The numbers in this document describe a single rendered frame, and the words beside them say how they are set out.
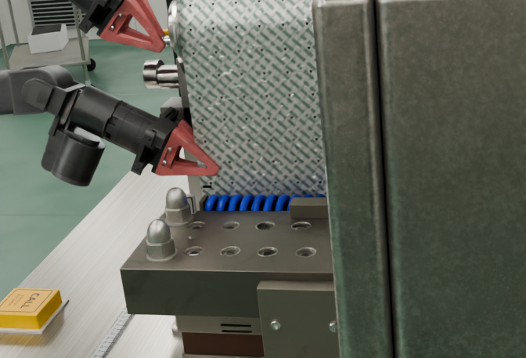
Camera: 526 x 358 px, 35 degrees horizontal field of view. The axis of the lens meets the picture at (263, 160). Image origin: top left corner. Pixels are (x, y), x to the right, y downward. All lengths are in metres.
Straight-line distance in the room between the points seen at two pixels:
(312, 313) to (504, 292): 0.75
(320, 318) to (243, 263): 0.11
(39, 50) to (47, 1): 1.40
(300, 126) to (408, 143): 0.90
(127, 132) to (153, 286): 0.23
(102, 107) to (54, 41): 4.99
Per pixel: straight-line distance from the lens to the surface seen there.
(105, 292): 1.22
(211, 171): 1.11
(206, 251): 0.99
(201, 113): 1.09
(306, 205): 1.03
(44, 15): 7.52
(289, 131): 1.07
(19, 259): 3.57
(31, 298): 1.20
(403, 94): 0.16
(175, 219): 1.06
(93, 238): 1.39
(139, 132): 1.10
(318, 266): 0.93
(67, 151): 1.14
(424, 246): 0.17
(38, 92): 1.11
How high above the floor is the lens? 1.46
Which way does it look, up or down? 20 degrees down
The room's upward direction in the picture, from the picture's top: 6 degrees counter-clockwise
